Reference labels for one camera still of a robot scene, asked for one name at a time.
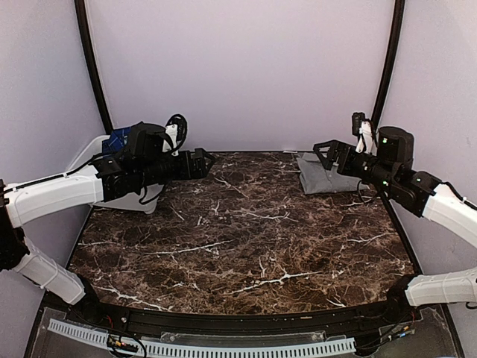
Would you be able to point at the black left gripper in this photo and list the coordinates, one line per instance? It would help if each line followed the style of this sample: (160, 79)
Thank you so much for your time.
(200, 171)

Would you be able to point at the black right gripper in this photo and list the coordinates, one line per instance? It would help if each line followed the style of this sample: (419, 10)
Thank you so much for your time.
(343, 148)

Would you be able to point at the grey long sleeve shirt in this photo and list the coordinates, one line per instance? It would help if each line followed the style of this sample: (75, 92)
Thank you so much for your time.
(316, 180)

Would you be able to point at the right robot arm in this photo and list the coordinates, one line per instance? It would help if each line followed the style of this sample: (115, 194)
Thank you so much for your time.
(386, 163)

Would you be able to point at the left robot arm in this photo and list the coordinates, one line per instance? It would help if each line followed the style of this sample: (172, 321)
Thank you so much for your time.
(126, 170)

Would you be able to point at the white plastic bin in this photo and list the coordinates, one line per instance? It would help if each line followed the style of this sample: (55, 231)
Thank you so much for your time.
(129, 202)

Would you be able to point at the blue plaid shirt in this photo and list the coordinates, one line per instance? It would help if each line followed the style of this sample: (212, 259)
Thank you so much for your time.
(115, 141)

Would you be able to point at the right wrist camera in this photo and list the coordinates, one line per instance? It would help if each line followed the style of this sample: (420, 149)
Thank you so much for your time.
(363, 130)

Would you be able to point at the right black frame post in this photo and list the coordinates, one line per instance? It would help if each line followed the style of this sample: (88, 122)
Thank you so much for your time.
(390, 57)

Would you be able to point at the black frame post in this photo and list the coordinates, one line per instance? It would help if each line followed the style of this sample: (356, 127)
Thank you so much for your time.
(91, 65)
(390, 57)

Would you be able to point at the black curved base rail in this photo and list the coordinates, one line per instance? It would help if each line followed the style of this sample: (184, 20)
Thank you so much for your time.
(365, 322)

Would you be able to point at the white slotted cable duct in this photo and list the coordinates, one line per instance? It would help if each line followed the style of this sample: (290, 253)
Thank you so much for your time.
(149, 348)

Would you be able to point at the left black frame post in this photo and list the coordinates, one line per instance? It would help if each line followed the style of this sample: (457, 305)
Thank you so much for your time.
(91, 65)

